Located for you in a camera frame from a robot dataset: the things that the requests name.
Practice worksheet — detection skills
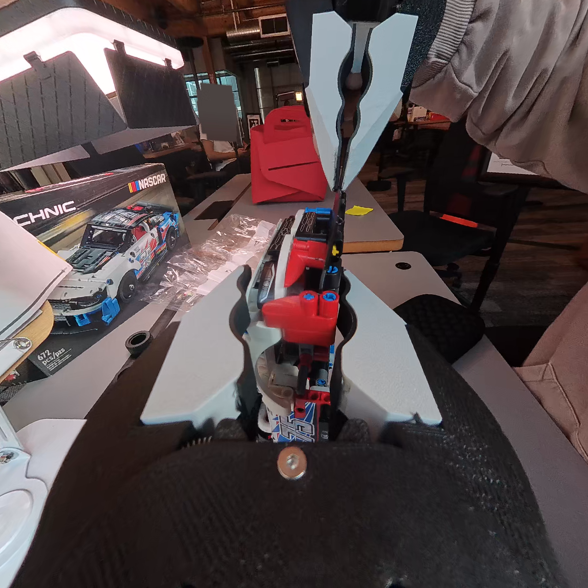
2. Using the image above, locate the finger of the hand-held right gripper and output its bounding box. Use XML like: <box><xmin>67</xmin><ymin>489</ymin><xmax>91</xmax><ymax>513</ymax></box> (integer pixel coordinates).
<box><xmin>304</xmin><ymin>13</ymin><xmax>356</xmax><ymax>194</ymax></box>
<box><xmin>345</xmin><ymin>13</ymin><xmax>420</xmax><ymax>191</ymax></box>

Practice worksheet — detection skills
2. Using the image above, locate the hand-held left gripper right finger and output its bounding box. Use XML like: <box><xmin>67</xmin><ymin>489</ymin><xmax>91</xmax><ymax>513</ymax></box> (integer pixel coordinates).
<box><xmin>334</xmin><ymin>270</ymin><xmax>443</xmax><ymax>425</ymax></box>

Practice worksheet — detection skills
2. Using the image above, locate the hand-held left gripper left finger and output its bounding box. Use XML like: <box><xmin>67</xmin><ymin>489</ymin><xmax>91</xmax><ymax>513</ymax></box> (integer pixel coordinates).
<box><xmin>140</xmin><ymin>264</ymin><xmax>258</xmax><ymax>438</ymax></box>

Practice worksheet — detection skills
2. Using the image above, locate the toy brick race car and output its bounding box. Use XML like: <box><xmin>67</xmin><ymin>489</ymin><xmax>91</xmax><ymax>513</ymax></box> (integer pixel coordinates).
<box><xmin>246</xmin><ymin>207</ymin><xmax>356</xmax><ymax>444</ymax></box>

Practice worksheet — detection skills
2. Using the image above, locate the white booklet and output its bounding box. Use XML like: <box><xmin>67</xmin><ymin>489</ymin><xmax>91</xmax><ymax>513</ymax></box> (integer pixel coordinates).
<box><xmin>0</xmin><ymin>211</ymin><xmax>74</xmax><ymax>338</ymax></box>

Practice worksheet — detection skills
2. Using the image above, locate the person's right forearm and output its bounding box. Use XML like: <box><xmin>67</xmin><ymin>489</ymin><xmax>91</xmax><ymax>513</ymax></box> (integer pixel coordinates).
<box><xmin>409</xmin><ymin>0</ymin><xmax>588</xmax><ymax>194</ymax></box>

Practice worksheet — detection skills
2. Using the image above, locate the black toy tyre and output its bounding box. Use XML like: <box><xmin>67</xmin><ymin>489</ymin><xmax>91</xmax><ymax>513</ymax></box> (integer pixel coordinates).
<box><xmin>125</xmin><ymin>331</ymin><xmax>154</xmax><ymax>356</ymax></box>

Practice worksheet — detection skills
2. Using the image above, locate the clear plastic bag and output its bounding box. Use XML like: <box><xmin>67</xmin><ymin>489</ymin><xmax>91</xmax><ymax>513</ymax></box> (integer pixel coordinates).
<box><xmin>142</xmin><ymin>213</ymin><xmax>285</xmax><ymax>308</ymax></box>

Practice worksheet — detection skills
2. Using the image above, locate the black office chair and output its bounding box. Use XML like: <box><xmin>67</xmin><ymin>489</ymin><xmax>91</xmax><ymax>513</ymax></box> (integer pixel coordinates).
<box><xmin>388</xmin><ymin>133</ymin><xmax>533</xmax><ymax>313</ymax></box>

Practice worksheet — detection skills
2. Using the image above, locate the white folding stand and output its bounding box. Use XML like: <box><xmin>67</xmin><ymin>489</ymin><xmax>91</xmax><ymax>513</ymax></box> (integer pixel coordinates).
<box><xmin>0</xmin><ymin>301</ymin><xmax>88</xmax><ymax>552</ymax></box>

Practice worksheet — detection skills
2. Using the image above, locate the person's torso beige sweatshirt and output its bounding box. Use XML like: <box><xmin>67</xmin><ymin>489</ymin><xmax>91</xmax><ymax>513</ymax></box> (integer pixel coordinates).
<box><xmin>514</xmin><ymin>276</ymin><xmax>588</xmax><ymax>451</ymax></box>

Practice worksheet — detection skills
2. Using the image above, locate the toy car product box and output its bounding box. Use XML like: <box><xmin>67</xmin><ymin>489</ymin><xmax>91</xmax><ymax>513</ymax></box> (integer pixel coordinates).
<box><xmin>0</xmin><ymin>163</ymin><xmax>191</xmax><ymax>377</ymax></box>

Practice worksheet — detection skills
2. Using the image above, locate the metal ventilation duct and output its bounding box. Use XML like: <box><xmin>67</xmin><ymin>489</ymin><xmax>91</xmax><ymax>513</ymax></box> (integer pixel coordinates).
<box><xmin>225</xmin><ymin>14</ymin><xmax>291</xmax><ymax>44</ymax></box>

